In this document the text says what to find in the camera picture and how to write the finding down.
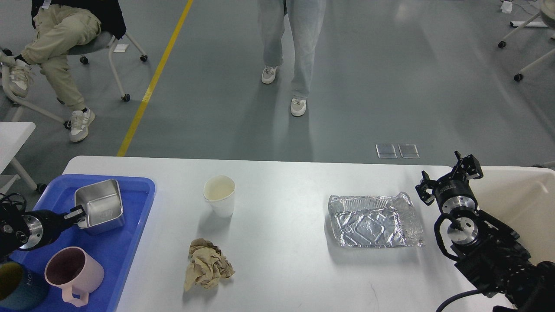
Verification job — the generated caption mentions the grey wheeled chair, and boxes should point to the grey wheeled chair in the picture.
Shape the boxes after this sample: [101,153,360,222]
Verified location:
[1,31,131,130]

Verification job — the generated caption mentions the clear floor plate right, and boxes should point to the clear floor plate right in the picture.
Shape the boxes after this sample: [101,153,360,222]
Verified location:
[397,143,420,159]

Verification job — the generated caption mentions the crumpled brown paper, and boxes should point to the crumpled brown paper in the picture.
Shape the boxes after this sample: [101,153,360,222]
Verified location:
[183,238,235,292]

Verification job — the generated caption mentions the blue plastic tray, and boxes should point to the blue plastic tray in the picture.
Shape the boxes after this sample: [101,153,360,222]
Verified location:
[10,176,155,312]

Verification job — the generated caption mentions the white paper cup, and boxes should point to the white paper cup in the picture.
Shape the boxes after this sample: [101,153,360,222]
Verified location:
[203,175,235,218]

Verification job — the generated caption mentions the clear floor plate left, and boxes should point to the clear floor plate left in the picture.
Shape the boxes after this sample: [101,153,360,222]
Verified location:
[375,144,397,159]

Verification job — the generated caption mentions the white plastic bin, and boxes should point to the white plastic bin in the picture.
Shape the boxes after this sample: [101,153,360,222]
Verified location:
[470,166,555,264]

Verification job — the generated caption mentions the seated person khaki trousers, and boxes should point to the seated person khaki trousers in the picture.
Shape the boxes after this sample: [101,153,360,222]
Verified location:
[1,0,127,143]

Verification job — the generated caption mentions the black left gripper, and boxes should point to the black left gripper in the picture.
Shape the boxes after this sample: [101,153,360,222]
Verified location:
[19,205,87,251]

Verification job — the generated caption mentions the white chair base right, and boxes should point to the white chair base right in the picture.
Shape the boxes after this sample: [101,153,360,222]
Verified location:
[498,0,555,82]

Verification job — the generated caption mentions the white side table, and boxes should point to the white side table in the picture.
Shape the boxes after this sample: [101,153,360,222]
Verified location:
[0,122,47,194]

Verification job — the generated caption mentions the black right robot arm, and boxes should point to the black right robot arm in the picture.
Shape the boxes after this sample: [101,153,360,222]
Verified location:
[415,151,555,312]

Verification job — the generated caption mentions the stainless steel rectangular tin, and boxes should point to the stainless steel rectangular tin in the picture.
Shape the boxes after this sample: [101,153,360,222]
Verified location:
[75,179,125,235]

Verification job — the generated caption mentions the pink plastic mug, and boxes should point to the pink plastic mug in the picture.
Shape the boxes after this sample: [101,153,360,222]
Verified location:
[44,246,104,307]

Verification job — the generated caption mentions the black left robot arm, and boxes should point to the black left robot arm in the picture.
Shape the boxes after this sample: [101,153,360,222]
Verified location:
[0,193,87,264]

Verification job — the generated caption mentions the standing person in jeans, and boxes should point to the standing person in jeans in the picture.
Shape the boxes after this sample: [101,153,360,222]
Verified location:
[258,0,327,117]

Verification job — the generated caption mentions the aluminium foil tray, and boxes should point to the aluminium foil tray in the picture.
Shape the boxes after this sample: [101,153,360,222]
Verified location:
[328,192,425,248]

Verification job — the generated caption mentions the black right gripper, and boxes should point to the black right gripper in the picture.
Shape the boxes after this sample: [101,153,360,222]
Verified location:
[415,151,483,214]

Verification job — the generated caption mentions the teal mug yellow inside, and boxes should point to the teal mug yellow inside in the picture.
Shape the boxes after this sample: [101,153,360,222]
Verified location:
[0,261,49,312]

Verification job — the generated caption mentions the clear floor plate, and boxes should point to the clear floor plate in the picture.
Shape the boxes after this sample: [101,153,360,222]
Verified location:
[375,144,397,159]
[397,143,420,159]

